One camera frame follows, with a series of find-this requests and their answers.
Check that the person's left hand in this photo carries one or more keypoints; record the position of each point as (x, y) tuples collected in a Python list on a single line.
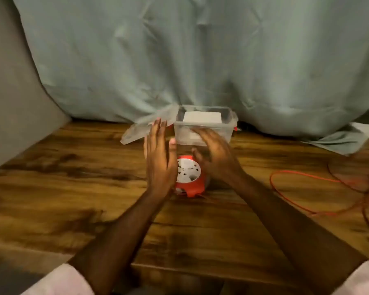
[(159, 168)]

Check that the person's right hand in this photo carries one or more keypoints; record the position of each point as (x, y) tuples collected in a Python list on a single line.
[(221, 159)]

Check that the person's right thumb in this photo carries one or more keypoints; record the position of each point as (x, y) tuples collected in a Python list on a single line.
[(198, 158)]

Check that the person's left middle finger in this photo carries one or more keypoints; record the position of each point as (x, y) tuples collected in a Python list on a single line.
[(157, 133)]

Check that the person's left thumb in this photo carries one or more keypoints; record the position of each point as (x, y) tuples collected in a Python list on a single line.
[(172, 150)]

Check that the clear plastic storage container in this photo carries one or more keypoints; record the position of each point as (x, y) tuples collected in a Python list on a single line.
[(184, 135)]

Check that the person's left forearm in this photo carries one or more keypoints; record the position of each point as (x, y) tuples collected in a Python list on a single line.
[(123, 239)]

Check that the person's right forearm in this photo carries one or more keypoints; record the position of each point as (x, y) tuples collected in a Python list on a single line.
[(295, 236)]

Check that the clear plastic container lid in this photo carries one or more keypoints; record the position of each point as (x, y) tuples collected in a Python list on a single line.
[(141, 129)]

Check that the white rectangular box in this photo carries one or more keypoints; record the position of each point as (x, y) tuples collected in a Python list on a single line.
[(203, 117)]

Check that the light blue fabric curtain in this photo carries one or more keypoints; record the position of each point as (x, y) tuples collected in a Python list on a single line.
[(203, 55)]

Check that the person's white left sleeve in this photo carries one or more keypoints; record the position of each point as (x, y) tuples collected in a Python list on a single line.
[(60, 281)]

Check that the person's white sleeve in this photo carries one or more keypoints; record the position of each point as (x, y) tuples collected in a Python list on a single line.
[(361, 279), (60, 281)]

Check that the person's white right sleeve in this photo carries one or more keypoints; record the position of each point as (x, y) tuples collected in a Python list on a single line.
[(361, 279)]

